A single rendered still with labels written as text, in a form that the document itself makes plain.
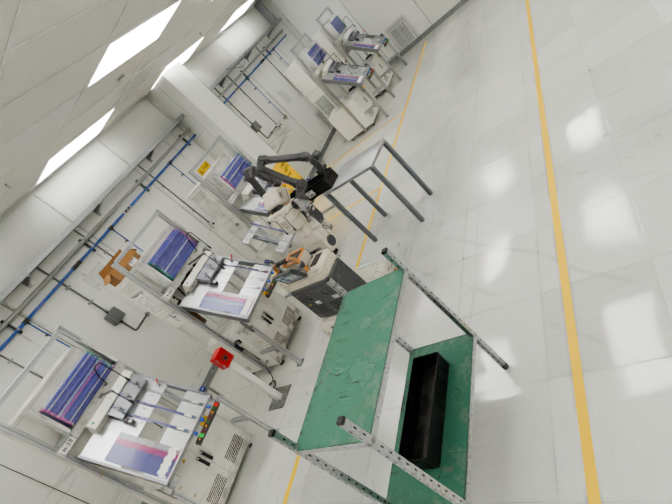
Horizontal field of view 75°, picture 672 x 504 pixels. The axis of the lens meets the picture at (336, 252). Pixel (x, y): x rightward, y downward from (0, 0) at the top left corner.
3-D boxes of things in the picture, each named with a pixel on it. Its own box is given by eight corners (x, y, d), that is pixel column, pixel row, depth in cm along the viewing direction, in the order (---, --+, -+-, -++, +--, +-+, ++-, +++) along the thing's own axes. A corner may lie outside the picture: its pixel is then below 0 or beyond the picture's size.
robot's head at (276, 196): (278, 203, 352) (273, 185, 354) (264, 212, 367) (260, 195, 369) (292, 202, 362) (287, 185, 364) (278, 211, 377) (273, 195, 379)
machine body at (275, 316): (304, 312, 498) (263, 280, 474) (284, 366, 451) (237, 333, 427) (271, 327, 539) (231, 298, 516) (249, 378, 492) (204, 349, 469)
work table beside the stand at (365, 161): (424, 221, 435) (370, 165, 405) (374, 242, 485) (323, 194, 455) (432, 191, 462) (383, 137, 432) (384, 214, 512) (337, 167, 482)
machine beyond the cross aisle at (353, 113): (398, 93, 817) (326, 9, 745) (390, 114, 761) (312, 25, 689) (347, 133, 903) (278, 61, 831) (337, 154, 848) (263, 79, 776)
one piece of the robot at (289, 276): (316, 276, 346) (293, 270, 333) (291, 287, 371) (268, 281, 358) (317, 263, 351) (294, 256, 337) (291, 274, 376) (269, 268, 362)
